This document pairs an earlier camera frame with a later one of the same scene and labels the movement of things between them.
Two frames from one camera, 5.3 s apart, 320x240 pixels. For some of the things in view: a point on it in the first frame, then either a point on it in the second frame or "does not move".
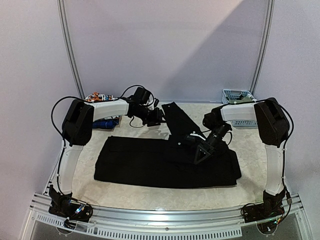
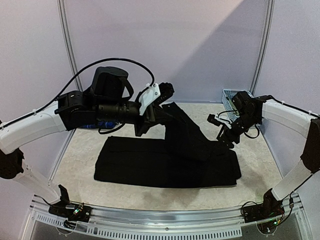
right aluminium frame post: [270, 11] does not move
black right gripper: [206, 145] -> [227, 132]
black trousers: [163, 162] does not move
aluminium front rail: [165, 223] does not move
